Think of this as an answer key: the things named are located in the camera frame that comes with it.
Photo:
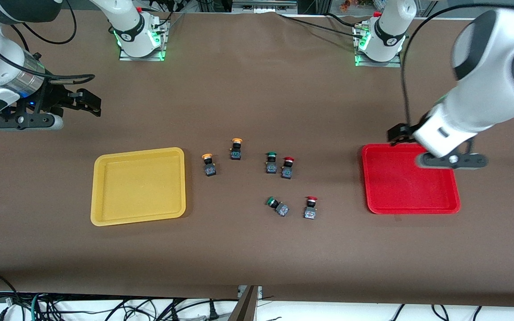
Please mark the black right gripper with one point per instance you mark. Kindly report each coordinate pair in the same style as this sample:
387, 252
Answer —
55, 96

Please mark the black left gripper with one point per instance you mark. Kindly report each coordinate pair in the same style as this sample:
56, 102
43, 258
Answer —
400, 132

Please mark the red push button switch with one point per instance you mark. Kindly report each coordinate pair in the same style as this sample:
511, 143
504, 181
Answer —
309, 213
287, 171

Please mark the yellow push button switch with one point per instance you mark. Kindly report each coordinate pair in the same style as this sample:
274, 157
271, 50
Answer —
210, 169
235, 154

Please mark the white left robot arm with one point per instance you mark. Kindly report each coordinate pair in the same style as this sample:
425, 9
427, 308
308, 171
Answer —
484, 102

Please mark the red plastic tray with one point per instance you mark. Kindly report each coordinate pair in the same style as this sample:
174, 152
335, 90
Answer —
395, 187

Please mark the yellow plastic tray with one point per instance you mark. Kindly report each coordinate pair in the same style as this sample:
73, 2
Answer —
138, 187

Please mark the orange background object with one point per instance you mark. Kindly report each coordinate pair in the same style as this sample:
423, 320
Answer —
350, 4

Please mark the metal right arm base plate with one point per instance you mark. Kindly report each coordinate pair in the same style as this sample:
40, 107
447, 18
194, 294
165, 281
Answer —
125, 55

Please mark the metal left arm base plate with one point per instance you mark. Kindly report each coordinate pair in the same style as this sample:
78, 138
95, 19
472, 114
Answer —
391, 63

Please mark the green push button switch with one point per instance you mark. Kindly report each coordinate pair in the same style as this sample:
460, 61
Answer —
281, 209
271, 167

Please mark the grey frame post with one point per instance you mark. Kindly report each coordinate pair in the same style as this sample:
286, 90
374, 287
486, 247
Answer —
246, 307

